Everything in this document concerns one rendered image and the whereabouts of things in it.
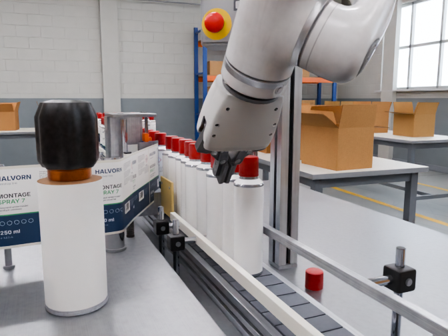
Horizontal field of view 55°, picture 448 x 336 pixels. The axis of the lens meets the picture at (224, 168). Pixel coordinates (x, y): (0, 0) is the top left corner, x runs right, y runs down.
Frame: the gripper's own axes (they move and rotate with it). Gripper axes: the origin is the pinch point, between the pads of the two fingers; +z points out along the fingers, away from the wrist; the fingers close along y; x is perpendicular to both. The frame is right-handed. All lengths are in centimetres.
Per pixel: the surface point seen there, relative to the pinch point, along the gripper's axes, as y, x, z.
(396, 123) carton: -336, -249, 208
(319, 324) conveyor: -8.6, 23.0, 7.2
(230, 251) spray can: -5.1, 2.8, 19.2
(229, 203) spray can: -4.9, -2.9, 12.2
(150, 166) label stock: 1.4, -32.7, 33.1
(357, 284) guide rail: -10.3, 22.4, -1.8
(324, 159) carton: -124, -107, 111
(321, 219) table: -49, -21, 47
